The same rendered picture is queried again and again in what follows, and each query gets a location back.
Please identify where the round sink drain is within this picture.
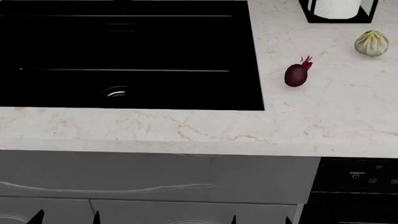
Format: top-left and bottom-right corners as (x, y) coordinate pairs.
(99, 85), (131, 101)

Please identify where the black rectangular sink basin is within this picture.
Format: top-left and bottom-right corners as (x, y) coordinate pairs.
(0, 0), (266, 112)

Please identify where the grey cabinet door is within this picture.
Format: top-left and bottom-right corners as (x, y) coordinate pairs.
(0, 197), (95, 224)
(89, 198), (299, 224)

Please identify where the grey false drawer front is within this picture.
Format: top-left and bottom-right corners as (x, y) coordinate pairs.
(0, 149), (322, 204)

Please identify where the dark red beetroot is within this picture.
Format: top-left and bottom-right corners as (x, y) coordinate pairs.
(284, 55), (313, 88)

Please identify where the pale green dumpling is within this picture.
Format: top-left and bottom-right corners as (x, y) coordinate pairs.
(354, 30), (390, 58)

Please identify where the white paper towel roll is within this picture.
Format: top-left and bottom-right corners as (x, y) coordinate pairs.
(311, 0), (363, 20)

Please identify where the black frame towel holder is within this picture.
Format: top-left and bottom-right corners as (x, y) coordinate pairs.
(298, 0), (380, 24)

